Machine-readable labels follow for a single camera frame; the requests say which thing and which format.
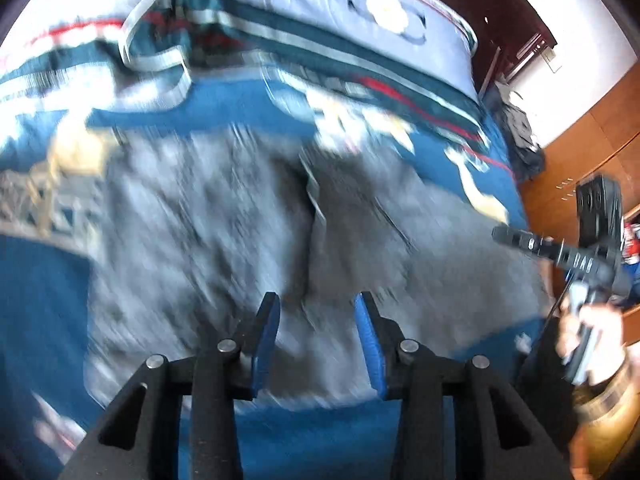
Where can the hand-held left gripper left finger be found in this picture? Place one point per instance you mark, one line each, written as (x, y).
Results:
(262, 355)

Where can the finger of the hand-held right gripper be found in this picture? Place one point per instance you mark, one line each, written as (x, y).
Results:
(525, 242)

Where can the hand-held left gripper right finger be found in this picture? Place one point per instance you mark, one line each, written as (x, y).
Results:
(371, 345)

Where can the grey denim pants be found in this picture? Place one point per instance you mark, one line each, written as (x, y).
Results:
(200, 235)

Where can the person's right forearm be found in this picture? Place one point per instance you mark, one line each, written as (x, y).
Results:
(610, 420)

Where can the person's right hand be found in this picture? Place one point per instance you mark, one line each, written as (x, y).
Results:
(607, 330)

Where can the red and white item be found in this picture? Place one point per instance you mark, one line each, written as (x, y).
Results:
(632, 245)

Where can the brown wooden wardrobe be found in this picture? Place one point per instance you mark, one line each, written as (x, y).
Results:
(590, 150)

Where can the dark clothes pile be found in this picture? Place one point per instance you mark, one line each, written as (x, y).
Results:
(522, 135)

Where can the blue patterned plush blanket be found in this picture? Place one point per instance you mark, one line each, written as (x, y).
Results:
(40, 310)

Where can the dark wooden headboard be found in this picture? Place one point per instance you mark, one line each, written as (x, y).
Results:
(495, 15)

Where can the white wall socket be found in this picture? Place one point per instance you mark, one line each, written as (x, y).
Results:
(555, 60)

